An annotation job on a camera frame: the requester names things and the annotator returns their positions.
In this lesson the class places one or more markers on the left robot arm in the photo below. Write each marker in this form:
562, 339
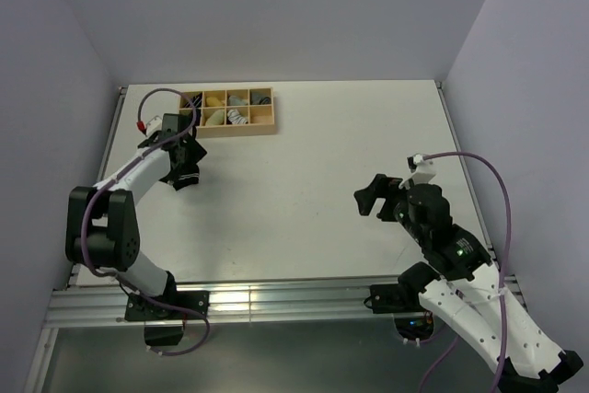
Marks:
102, 231

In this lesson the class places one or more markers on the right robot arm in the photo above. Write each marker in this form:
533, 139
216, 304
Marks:
458, 281

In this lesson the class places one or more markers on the dark grey rolled socks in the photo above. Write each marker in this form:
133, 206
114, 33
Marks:
259, 99

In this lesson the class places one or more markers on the black striped rolled socks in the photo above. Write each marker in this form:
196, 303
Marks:
194, 100

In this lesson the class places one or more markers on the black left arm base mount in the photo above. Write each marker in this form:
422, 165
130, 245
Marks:
191, 304

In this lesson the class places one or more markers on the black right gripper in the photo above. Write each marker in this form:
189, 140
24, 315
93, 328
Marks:
381, 186

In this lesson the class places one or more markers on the cream rolled socks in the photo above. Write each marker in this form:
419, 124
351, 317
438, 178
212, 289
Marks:
217, 118

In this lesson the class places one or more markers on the grey yellow rolled socks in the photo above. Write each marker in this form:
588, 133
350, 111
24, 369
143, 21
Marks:
236, 101

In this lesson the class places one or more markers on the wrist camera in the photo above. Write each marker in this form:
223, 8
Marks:
422, 171
167, 125

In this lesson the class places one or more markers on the wooden compartment box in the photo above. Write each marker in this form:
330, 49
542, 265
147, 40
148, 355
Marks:
261, 119

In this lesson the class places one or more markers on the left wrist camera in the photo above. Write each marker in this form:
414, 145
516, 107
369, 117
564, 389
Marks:
167, 125

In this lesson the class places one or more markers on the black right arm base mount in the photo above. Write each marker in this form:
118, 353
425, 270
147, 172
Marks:
395, 298

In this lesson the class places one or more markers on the dark teal rolled socks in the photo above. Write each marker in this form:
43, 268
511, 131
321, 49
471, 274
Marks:
198, 117

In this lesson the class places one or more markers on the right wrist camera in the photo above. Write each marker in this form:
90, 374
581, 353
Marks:
422, 171

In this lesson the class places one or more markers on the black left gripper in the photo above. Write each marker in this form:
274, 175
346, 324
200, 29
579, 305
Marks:
194, 151

